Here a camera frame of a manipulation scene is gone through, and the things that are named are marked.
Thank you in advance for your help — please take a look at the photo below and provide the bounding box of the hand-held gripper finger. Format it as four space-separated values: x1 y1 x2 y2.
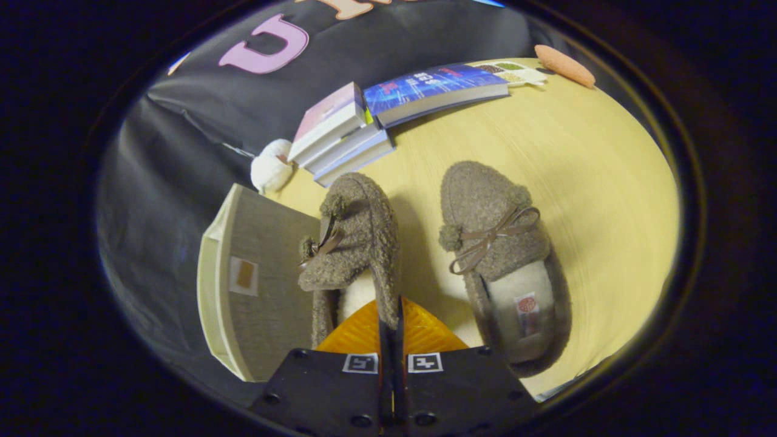
392 295 540 437
250 296 394 437

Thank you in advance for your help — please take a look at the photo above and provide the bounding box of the brown fuzzy slipper shoe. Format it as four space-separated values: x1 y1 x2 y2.
438 160 573 378
297 172 402 350

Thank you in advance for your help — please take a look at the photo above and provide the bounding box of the grey white book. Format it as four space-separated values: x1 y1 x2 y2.
313 141 396 188
304 121 390 175

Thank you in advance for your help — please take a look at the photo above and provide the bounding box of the white fluffy ball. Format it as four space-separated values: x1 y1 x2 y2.
250 138 297 195

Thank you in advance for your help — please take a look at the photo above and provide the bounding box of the pink cover book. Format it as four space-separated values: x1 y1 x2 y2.
288 81 368 168

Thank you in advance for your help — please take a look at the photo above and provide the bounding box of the blue cover book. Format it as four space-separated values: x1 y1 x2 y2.
362 63 510 130

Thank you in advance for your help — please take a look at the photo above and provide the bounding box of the black backdrop cloth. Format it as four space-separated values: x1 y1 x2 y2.
96 0 583 408

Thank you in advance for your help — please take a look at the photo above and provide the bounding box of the white card with colour swatches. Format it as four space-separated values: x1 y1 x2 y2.
472 59 548 87

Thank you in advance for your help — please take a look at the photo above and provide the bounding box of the orange oval sponge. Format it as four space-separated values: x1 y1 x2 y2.
534 44 597 90

